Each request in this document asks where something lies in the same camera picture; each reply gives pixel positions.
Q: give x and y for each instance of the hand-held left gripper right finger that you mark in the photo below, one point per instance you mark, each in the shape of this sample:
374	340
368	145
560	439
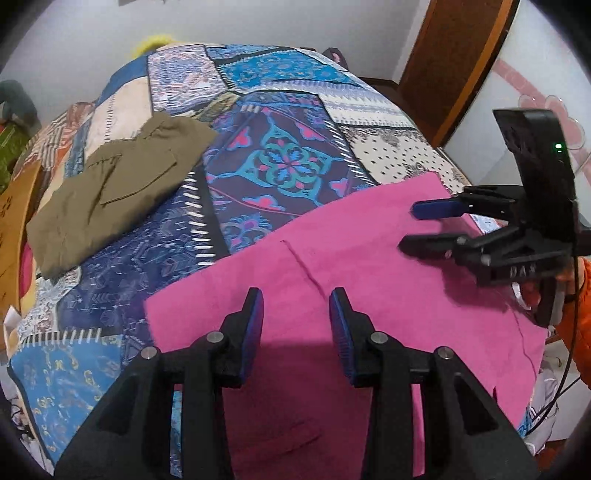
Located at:
340	323

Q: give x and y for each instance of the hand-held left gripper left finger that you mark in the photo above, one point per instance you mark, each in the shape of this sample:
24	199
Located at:
251	323

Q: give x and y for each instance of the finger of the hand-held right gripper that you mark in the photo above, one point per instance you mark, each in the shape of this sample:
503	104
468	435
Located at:
429	243
434	210

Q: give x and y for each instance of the pink pants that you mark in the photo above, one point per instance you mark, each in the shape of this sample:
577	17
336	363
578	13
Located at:
360	286

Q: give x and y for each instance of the brown wooden door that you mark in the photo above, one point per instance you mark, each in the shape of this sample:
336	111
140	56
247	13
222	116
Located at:
457	64

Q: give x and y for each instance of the patchwork printed blanket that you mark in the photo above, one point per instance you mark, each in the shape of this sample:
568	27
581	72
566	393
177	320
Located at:
258	152

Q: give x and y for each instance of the olive green shorts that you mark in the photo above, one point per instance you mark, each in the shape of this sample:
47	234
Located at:
115	184

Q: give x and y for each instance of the wooden board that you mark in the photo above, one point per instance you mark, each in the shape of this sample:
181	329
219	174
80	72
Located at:
14	230

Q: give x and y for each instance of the yellow fluffy object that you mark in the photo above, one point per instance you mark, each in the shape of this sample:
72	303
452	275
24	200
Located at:
150	45

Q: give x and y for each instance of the green cloth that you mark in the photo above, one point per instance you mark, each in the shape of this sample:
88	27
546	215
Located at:
7	154

